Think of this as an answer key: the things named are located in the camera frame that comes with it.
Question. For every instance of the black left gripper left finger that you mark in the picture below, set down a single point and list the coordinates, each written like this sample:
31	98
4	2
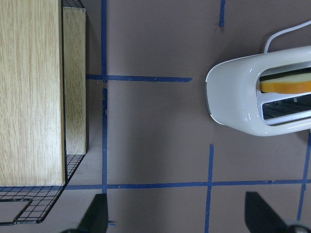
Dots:
95	219

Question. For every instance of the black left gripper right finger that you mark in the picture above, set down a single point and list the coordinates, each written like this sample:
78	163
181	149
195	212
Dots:
260	217

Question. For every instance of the orange bread slice in toaster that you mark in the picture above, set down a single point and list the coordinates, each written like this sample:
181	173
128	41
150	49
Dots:
288	84

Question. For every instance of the wooden shelf board upper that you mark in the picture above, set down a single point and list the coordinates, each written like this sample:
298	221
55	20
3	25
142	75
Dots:
32	135

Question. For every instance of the wooden shelf board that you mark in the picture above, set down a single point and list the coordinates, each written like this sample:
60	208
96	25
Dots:
32	135
74	29

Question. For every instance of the wooden shelf board lower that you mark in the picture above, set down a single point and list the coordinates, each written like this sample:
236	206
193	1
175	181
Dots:
74	29

